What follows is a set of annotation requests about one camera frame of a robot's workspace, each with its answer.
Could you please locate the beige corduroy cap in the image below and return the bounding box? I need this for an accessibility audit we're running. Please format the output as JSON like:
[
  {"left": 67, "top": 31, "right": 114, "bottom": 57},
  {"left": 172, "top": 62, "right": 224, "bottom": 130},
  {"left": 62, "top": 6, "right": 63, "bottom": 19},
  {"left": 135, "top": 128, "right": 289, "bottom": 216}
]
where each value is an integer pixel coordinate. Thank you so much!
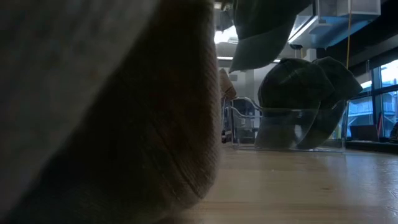
[
  {"left": 0, "top": 0, "right": 222, "bottom": 224},
  {"left": 218, "top": 67, "right": 238, "bottom": 101}
]

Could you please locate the dark green cap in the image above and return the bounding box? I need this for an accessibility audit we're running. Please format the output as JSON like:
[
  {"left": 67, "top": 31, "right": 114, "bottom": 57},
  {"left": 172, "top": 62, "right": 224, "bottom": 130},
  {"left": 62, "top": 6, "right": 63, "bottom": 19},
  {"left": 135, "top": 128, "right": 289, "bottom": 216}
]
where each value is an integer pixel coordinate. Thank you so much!
[
  {"left": 254, "top": 57, "right": 336, "bottom": 150},
  {"left": 229, "top": 0, "right": 312, "bottom": 73},
  {"left": 297, "top": 56, "right": 364, "bottom": 150}
]

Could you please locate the clear plastic bin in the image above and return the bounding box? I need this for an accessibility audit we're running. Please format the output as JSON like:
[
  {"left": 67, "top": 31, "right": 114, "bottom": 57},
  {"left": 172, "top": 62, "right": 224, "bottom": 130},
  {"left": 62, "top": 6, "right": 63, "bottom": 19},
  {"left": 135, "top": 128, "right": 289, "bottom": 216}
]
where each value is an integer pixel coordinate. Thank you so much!
[{"left": 231, "top": 98, "right": 349, "bottom": 153}]

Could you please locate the ceiling ventilation duct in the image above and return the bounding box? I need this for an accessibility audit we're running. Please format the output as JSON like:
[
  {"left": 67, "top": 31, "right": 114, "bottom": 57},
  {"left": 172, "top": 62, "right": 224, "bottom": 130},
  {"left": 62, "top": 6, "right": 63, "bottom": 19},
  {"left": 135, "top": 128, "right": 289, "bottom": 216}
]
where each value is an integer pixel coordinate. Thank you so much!
[{"left": 287, "top": 0, "right": 382, "bottom": 50}]

